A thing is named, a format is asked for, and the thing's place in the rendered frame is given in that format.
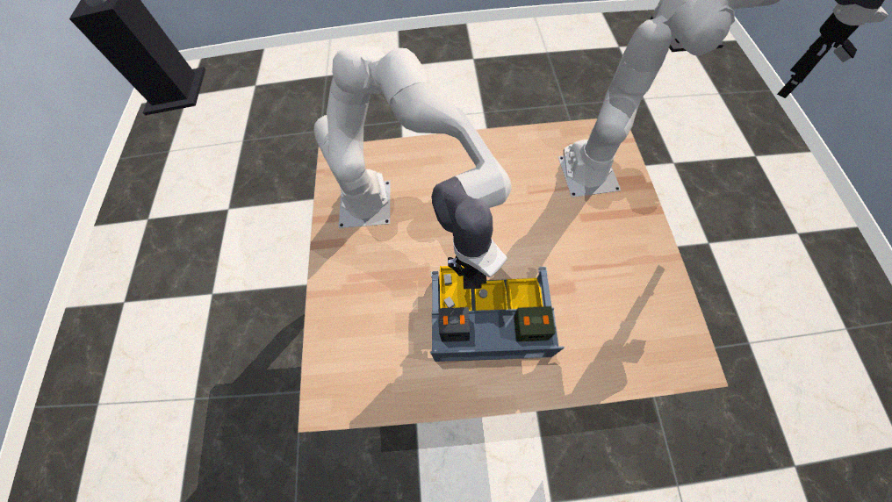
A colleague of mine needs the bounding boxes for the dark green case with orange latches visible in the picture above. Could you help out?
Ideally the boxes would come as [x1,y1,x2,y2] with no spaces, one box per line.
[514,306,556,341]

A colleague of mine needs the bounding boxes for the yellow bin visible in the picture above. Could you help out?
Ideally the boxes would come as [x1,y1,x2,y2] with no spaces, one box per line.
[440,266,471,311]
[506,278,543,309]
[474,280,507,311]

